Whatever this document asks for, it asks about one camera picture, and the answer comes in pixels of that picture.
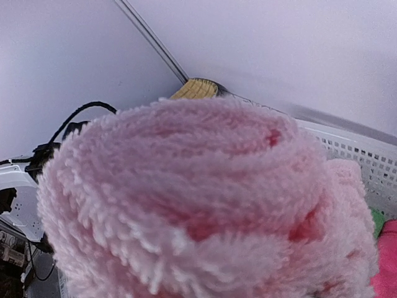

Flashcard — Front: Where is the pink towel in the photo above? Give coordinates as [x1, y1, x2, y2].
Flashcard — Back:
[38, 98, 378, 297]

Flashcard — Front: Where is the white plastic basket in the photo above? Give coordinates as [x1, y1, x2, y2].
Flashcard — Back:
[297, 120, 397, 219]

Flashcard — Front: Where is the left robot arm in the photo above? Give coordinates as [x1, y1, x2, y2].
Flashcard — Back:
[1, 101, 117, 253]

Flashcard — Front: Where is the yellow woven mat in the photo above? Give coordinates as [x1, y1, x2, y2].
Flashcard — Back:
[171, 78, 220, 99]

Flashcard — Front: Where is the green rolled towel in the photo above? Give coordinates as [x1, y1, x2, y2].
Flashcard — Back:
[370, 208, 385, 239]

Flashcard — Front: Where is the magenta rolled towel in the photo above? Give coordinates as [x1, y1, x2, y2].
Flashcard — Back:
[371, 220, 397, 298]

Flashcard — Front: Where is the left aluminium frame post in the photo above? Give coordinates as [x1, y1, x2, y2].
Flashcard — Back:
[114, 0, 189, 84]

